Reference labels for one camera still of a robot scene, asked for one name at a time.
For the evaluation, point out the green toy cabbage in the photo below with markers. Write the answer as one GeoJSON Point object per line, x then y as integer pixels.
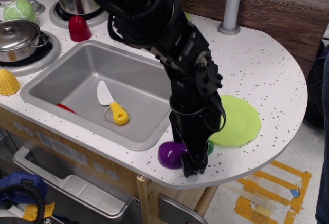
{"type": "Point", "coordinates": [19, 9]}

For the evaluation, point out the grey oven door handle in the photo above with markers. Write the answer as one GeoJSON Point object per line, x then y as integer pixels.
{"type": "Point", "coordinates": [78, 195]}

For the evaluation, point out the blue clamp with black cable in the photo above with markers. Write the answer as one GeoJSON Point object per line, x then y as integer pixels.
{"type": "Point", "coordinates": [19, 187]}

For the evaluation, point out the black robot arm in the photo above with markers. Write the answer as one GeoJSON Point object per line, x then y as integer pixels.
{"type": "Point", "coordinates": [161, 28]}

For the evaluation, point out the white yellow toy knife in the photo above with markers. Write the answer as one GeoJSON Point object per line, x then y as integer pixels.
{"type": "Point", "coordinates": [105, 98]}

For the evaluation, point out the grey support pole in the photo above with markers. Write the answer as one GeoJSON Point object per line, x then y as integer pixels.
{"type": "Point", "coordinates": [229, 25]}

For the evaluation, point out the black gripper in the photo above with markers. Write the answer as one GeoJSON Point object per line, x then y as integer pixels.
{"type": "Point", "coordinates": [193, 128]}

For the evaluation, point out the yellow tape on floor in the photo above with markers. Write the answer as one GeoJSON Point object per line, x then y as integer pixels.
{"type": "Point", "coordinates": [272, 195]}

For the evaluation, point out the light green plastic plate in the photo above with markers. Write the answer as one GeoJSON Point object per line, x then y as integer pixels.
{"type": "Point", "coordinates": [243, 123]}

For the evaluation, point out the steel pot with lid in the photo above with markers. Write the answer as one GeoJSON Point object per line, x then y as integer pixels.
{"type": "Point", "coordinates": [20, 39]}

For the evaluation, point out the red toy pepper half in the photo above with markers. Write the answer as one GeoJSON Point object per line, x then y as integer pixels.
{"type": "Point", "coordinates": [79, 29]}

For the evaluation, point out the yellow toy corn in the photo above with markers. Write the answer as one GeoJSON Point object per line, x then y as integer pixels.
{"type": "Point", "coordinates": [9, 83]}

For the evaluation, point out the red toy chili pepper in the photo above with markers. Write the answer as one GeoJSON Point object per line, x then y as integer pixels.
{"type": "Point", "coordinates": [65, 107]}

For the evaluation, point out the purple toy eggplant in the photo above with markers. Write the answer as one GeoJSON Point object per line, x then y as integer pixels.
{"type": "Point", "coordinates": [169, 154]}

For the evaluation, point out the green cutting board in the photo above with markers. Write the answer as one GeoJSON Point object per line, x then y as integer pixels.
{"type": "Point", "coordinates": [187, 16]}

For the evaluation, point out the wooden toy kitchen cabinet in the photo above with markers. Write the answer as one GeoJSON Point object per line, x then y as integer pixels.
{"type": "Point", "coordinates": [135, 184]}

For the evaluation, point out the grey toy sink basin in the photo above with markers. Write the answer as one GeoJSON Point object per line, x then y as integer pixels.
{"type": "Point", "coordinates": [117, 94]}

